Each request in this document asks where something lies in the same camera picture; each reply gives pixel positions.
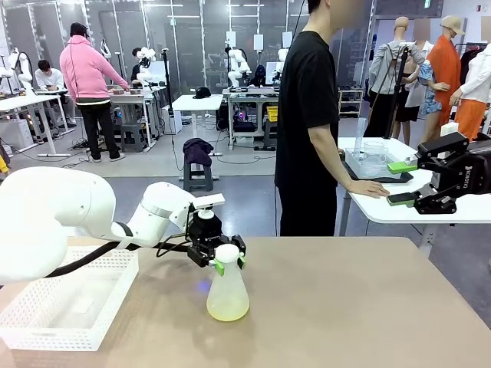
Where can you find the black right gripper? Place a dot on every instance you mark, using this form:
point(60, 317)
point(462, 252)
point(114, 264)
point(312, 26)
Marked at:
point(475, 172)

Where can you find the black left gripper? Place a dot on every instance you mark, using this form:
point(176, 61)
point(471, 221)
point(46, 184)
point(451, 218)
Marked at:
point(207, 234)

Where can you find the translucent plastic Erlenmeyer flask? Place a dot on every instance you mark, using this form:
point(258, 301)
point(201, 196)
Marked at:
point(228, 295)

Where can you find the clear plastic beaker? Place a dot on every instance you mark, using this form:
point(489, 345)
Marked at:
point(374, 151)

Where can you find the clear graduated cylinder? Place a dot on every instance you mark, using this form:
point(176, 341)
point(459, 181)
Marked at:
point(360, 138)

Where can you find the person's right forearm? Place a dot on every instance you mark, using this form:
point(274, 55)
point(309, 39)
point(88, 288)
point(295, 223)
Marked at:
point(333, 161)

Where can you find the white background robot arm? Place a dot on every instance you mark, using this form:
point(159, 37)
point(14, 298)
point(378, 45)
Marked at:
point(236, 65)
point(21, 65)
point(146, 65)

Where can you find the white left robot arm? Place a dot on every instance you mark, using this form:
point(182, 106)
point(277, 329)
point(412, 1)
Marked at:
point(57, 207)

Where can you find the person's right hand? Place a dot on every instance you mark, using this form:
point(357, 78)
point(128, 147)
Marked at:
point(368, 188)

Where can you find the black tray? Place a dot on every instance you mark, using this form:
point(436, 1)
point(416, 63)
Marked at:
point(399, 178)

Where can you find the clear plastic tray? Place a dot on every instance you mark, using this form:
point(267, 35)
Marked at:
point(377, 166)

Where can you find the mannequin in orange trousers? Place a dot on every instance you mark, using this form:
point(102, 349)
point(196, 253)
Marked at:
point(470, 115)

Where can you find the grey step stool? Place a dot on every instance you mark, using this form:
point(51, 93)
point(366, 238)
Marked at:
point(197, 178)

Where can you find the mannequin in blue floral dress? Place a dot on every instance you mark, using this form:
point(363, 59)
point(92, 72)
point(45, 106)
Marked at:
point(427, 84)

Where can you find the white shoe shelf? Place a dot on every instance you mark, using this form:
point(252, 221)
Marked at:
point(351, 103)

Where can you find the dark clothes bundle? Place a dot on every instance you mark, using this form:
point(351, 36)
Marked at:
point(197, 149)

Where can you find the mannequin in orange dress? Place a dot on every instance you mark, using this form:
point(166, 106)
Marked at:
point(445, 65)

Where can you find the mannequin in grey shirt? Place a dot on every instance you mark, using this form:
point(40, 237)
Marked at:
point(387, 65)

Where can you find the yellow storage bin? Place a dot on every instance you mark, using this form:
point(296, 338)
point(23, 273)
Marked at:
point(272, 114)

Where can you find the person in black t-shirt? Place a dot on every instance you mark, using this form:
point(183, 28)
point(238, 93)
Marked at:
point(303, 96)

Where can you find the grey plastic stool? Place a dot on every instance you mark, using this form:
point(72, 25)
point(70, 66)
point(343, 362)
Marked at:
point(134, 136)

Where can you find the white standing desk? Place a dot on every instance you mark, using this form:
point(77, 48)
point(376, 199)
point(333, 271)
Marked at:
point(197, 101)

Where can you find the black baseball cap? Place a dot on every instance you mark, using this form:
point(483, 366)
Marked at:
point(201, 93)

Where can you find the black light stand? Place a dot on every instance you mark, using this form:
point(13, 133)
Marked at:
point(167, 88)

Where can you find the white perforated plastic basket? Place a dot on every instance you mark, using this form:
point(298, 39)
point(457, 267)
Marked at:
point(57, 333)

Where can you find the person in pink hoodie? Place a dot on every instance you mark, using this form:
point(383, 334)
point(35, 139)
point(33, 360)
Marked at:
point(82, 73)

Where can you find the seated person in white shirt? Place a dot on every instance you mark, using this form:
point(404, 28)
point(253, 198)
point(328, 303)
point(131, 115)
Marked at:
point(51, 78)

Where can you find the long white work table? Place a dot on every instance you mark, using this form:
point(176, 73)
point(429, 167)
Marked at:
point(27, 101)

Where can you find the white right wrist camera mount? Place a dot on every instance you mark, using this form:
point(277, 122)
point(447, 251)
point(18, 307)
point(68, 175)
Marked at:
point(449, 129)

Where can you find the black camera tripod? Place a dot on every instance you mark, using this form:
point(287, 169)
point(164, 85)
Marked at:
point(399, 76)

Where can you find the metal frame workbench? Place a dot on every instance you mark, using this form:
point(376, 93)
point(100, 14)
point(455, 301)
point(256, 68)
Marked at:
point(249, 94)

